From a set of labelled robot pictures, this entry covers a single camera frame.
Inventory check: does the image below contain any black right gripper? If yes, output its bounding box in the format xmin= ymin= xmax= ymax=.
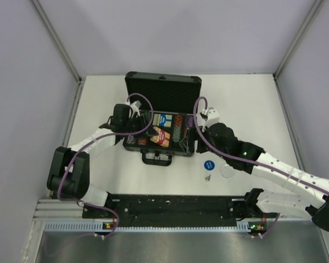
xmin=180 ymin=125 xmax=229 ymax=161

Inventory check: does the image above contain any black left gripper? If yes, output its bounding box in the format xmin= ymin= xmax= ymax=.
xmin=123 ymin=113 xmax=158 ymax=139

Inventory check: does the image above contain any blue small blind button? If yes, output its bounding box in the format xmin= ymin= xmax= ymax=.
xmin=204 ymin=160 xmax=215 ymax=171

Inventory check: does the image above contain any clear round dealer button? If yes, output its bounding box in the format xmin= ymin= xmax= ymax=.
xmin=219 ymin=164 xmax=235 ymax=179

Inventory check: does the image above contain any blue playing card box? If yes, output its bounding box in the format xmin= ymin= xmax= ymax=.
xmin=152 ymin=113 xmax=173 ymax=127

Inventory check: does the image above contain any red playing card box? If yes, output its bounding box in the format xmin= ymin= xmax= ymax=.
xmin=150 ymin=127 xmax=171 ymax=148

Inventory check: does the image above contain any stack of poker chips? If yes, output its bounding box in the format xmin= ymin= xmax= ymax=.
xmin=185 ymin=116 xmax=195 ymax=129

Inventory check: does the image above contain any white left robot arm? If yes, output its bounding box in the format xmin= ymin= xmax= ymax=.
xmin=47 ymin=101 xmax=154 ymax=218

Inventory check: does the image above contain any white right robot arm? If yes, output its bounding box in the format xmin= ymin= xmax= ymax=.
xmin=197 ymin=107 xmax=329 ymax=232

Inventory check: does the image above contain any black poker set case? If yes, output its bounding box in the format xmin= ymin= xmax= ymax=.
xmin=123 ymin=71 xmax=202 ymax=167

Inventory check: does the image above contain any blue white chip row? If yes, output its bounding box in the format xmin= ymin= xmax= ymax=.
xmin=127 ymin=135 xmax=137 ymax=145

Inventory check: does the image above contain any green chip row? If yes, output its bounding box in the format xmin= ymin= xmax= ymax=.
xmin=137 ymin=138 xmax=148 ymax=145

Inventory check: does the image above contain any purple orange chip row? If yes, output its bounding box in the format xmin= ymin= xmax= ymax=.
xmin=179 ymin=126 xmax=191 ymax=152

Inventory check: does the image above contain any orange grey chip row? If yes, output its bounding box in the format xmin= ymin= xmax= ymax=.
xmin=172 ymin=115 xmax=183 ymax=143

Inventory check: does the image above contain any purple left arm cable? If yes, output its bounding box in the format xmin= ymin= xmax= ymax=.
xmin=56 ymin=93 xmax=155 ymax=238

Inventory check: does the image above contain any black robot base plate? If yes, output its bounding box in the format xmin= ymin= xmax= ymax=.
xmin=82 ymin=194 xmax=263 ymax=227

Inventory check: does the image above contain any blue-grey cable duct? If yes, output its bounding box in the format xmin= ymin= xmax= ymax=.
xmin=44 ymin=221 xmax=266 ymax=233

